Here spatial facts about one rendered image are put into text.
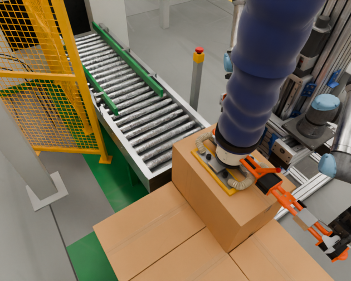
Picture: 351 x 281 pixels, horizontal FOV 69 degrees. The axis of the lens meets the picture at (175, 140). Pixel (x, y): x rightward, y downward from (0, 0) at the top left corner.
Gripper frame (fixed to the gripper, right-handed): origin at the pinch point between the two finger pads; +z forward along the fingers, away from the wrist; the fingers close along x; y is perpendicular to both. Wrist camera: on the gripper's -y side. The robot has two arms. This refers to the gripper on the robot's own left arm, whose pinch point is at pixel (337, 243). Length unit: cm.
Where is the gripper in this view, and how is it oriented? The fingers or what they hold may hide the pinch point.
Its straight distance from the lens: 127.9
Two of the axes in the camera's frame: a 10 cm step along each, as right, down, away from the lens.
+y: -5.5, -6.5, 5.3
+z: -0.3, 6.5, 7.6
